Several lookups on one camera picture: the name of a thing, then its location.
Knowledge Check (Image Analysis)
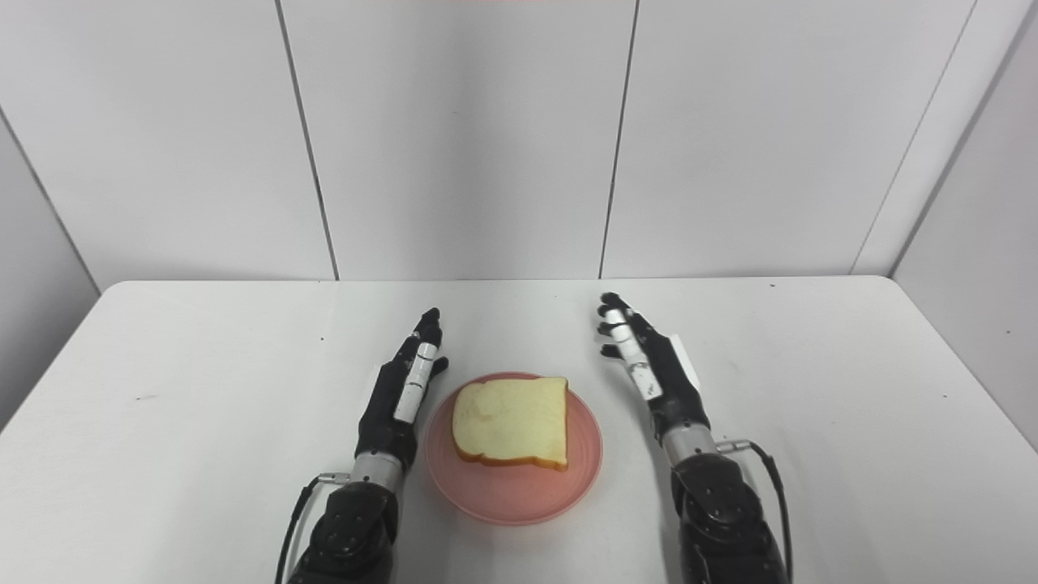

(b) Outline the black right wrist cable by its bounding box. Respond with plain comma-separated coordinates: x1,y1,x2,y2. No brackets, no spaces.
715,439,794,584

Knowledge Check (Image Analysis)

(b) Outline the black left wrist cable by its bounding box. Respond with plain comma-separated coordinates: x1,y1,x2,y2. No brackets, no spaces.
274,472,351,584

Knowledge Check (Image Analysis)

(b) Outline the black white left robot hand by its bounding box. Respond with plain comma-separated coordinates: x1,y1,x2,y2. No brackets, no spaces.
354,307,449,473

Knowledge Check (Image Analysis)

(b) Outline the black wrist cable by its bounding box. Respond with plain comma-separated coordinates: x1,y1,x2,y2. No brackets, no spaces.
274,472,351,584
715,439,794,584

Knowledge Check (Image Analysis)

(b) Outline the slice of white bread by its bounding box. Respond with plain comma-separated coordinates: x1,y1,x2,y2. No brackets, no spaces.
451,376,570,472

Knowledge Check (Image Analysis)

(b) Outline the pink round plate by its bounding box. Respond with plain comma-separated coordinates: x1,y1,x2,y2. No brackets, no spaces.
424,371,604,526

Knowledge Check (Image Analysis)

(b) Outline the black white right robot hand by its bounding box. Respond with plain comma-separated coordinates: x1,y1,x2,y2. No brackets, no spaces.
598,292,712,447

